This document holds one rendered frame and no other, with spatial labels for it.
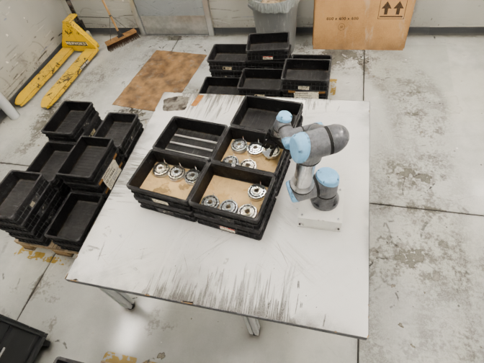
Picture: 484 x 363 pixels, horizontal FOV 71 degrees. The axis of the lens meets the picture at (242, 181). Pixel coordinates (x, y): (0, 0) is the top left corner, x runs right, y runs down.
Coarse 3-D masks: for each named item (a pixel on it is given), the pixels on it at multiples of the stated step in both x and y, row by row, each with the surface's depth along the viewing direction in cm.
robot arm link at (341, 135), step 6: (306, 126) 170; (312, 126) 164; (318, 126) 155; (330, 126) 131; (336, 126) 131; (342, 126) 133; (336, 132) 129; (342, 132) 130; (348, 132) 134; (336, 138) 128; (342, 138) 129; (348, 138) 132; (336, 144) 129; (342, 144) 130; (336, 150) 130
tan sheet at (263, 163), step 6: (228, 150) 212; (282, 150) 207; (240, 156) 208; (246, 156) 207; (264, 156) 205; (240, 162) 205; (258, 162) 203; (264, 162) 203; (270, 162) 202; (276, 162) 202; (258, 168) 201; (264, 168) 200; (270, 168) 199
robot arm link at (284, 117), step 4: (280, 112) 171; (284, 112) 172; (288, 112) 172; (280, 116) 170; (284, 116) 171; (288, 116) 171; (276, 120) 174; (280, 120) 171; (284, 120) 170; (288, 120) 170; (276, 124) 175; (280, 124) 172; (284, 124) 171; (288, 124) 171; (276, 128) 177; (276, 132) 178
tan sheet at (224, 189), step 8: (216, 176) 201; (216, 184) 197; (224, 184) 196; (232, 184) 196; (240, 184) 195; (248, 184) 194; (208, 192) 194; (216, 192) 194; (224, 192) 193; (232, 192) 192; (240, 192) 192; (224, 200) 190; (240, 200) 188; (248, 200) 188; (256, 208) 184
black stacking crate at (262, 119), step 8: (248, 104) 231; (256, 104) 229; (264, 104) 226; (272, 104) 224; (280, 104) 221; (288, 104) 219; (296, 104) 216; (240, 112) 221; (248, 112) 231; (256, 112) 230; (264, 112) 229; (272, 112) 228; (296, 112) 222; (240, 120) 224; (248, 120) 226; (256, 120) 225; (264, 120) 224; (272, 120) 223; (264, 128) 220
